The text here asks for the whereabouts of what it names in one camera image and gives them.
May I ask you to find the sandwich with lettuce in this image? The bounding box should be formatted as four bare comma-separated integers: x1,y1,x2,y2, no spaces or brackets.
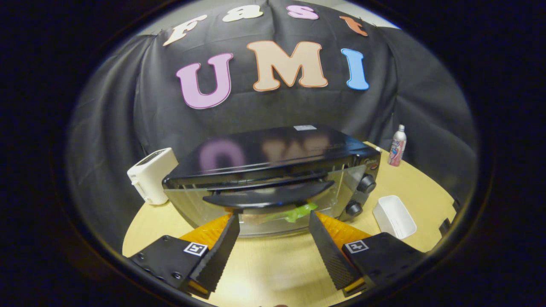
243,203,319,225

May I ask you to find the white bread toaster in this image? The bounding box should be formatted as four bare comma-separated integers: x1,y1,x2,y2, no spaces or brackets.
127,148,179,206

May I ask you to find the pink label drink bottle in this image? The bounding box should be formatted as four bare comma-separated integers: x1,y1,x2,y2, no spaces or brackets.
388,125,407,167

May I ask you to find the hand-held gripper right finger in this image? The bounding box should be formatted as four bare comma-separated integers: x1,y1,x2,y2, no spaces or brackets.
309,210,425,298

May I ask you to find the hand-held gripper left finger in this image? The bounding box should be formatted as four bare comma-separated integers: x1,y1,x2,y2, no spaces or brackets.
128,214,240,299

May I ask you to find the black table clamp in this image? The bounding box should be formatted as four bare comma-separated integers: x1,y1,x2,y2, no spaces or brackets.
439,198,463,236

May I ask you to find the white rectangular tray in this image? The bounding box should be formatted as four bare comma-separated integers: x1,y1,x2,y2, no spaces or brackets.
373,195,417,240

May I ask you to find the black toaster oven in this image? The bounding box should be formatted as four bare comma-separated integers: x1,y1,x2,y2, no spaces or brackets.
162,125,381,237

